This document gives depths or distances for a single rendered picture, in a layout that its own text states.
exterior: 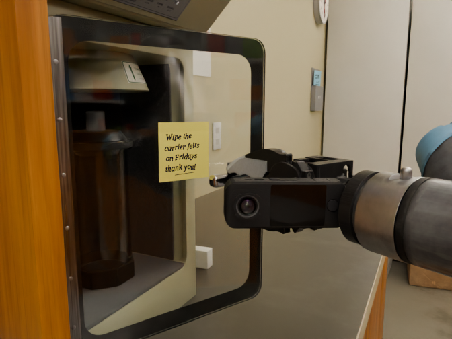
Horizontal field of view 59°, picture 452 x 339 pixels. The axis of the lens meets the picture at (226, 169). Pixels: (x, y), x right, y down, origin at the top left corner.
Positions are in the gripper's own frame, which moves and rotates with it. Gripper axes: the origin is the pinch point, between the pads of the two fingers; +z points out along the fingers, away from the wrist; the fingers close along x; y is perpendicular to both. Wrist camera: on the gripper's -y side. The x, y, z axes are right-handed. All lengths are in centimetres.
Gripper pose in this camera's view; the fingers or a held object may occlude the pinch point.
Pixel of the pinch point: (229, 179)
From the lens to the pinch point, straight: 52.1
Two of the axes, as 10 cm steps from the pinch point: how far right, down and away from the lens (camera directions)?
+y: 8.1, -1.0, 5.8
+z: -5.9, -1.3, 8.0
